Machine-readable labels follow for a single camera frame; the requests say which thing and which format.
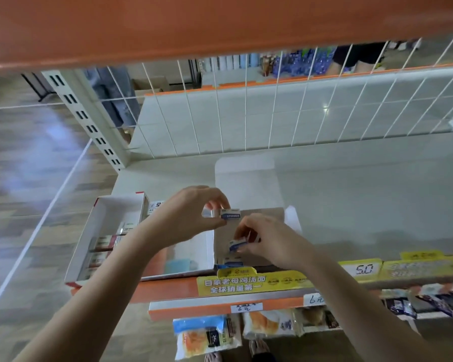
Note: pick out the person's left hand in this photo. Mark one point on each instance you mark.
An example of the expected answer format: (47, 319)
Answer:
(185, 215)

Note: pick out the person's right hand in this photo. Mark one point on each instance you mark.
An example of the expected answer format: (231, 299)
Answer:
(275, 241)

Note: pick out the blue white small box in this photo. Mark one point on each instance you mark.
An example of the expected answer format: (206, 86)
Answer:
(230, 215)
(236, 245)

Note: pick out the box of pink-blue erasers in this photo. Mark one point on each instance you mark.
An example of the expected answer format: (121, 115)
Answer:
(189, 256)

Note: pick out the blue white eraser box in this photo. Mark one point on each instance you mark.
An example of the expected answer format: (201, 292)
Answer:
(245, 177)

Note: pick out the red eraser display box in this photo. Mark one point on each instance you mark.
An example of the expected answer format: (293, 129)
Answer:
(106, 222)

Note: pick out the person's left forearm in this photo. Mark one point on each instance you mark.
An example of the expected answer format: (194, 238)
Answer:
(90, 313)

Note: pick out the person's right forearm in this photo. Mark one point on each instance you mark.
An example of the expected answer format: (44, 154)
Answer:
(355, 320)

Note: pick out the snack packets on lower shelf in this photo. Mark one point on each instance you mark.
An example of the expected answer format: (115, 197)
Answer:
(249, 282)

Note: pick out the person's right foot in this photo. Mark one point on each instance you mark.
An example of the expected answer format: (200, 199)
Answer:
(258, 347)

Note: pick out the white orange metal shelf unit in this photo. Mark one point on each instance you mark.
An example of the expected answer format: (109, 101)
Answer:
(377, 184)

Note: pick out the blue orange snack packet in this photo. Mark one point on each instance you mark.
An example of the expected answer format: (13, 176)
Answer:
(208, 335)

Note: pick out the yellow price label strip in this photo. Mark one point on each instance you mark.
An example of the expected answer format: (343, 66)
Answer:
(408, 266)

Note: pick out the row of dark snack packets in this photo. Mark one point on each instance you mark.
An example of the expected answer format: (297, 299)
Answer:
(426, 304)

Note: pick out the row of blue bottles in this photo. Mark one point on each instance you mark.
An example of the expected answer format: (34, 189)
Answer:
(294, 62)

